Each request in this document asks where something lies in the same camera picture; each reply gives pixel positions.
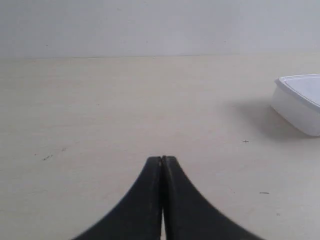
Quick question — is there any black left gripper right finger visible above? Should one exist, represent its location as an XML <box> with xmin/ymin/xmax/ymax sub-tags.
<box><xmin>162</xmin><ymin>156</ymin><xmax>261</xmax><ymax>240</ymax></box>

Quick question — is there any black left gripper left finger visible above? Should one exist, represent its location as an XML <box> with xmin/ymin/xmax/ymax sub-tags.
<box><xmin>75</xmin><ymin>156</ymin><xmax>162</xmax><ymax>240</ymax></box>

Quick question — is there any white lidded plastic container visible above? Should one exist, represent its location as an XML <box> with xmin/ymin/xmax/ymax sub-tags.
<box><xmin>271</xmin><ymin>74</ymin><xmax>320</xmax><ymax>137</ymax></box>

